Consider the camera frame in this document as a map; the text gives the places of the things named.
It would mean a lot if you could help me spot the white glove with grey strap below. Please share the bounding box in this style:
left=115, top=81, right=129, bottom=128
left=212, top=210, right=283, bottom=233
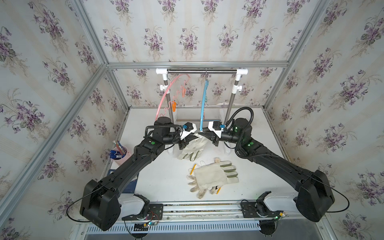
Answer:
left=178, top=134, right=209, bottom=162

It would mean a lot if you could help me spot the blue wavy hanger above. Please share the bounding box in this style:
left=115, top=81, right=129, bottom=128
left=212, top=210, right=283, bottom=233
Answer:
left=200, top=79, right=209, bottom=132

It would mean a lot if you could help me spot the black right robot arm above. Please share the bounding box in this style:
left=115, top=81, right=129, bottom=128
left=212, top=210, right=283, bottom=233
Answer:
left=199, top=107, right=336, bottom=222

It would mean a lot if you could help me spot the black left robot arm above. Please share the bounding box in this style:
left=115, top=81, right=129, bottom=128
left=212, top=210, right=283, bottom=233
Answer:
left=78, top=117, right=197, bottom=231

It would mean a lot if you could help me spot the pink wavy hanger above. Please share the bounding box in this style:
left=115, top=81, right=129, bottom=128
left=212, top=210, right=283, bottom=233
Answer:
left=157, top=73, right=191, bottom=118

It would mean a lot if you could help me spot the pink clothes peg on pink hanger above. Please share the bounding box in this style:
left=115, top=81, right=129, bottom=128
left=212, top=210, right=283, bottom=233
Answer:
left=182, top=87, right=187, bottom=98

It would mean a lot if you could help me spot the orange clothes peg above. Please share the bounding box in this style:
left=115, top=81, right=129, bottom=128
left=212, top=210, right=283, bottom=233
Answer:
left=172, top=101, right=177, bottom=112

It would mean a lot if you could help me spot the pink pen cup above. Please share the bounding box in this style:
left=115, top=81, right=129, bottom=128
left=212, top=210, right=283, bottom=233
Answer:
left=110, top=146, right=132, bottom=166

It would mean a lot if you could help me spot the blue book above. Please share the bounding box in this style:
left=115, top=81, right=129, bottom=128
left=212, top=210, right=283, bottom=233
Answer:
left=106, top=169, right=139, bottom=194

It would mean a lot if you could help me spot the white and steel drying rack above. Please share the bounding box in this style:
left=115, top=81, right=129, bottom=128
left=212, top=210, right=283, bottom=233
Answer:
left=156, top=68, right=249, bottom=132

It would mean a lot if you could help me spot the small circuit board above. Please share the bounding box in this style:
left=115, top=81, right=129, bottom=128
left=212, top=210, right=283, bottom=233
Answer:
left=133, top=221, right=159, bottom=232

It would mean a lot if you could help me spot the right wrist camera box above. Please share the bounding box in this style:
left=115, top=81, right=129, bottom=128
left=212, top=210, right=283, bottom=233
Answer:
left=208, top=121, right=226, bottom=139

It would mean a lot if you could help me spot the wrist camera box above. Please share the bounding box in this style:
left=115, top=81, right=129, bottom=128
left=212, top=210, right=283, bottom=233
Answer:
left=208, top=121, right=226, bottom=139
left=180, top=122, right=197, bottom=140

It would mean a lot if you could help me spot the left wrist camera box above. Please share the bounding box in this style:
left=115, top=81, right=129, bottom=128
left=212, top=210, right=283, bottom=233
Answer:
left=180, top=122, right=197, bottom=140

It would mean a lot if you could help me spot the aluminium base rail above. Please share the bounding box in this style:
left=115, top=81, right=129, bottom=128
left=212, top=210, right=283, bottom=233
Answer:
left=86, top=200, right=304, bottom=224

